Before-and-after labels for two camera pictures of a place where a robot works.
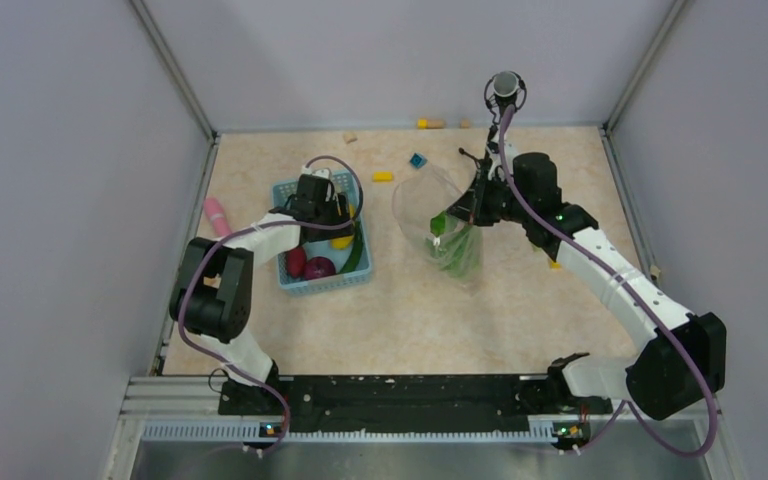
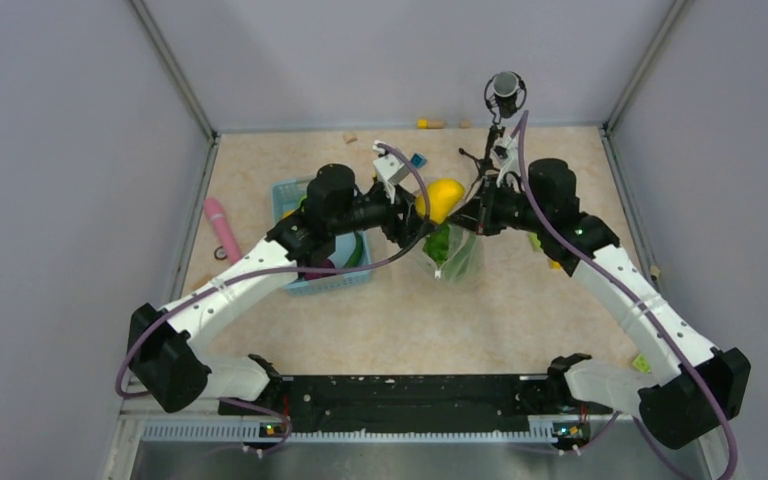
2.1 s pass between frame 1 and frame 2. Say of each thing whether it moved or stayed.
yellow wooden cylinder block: stayed
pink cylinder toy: stayed
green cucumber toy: stayed
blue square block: stayed
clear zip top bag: moved
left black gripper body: moved
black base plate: stayed
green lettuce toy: stayed
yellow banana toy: moved
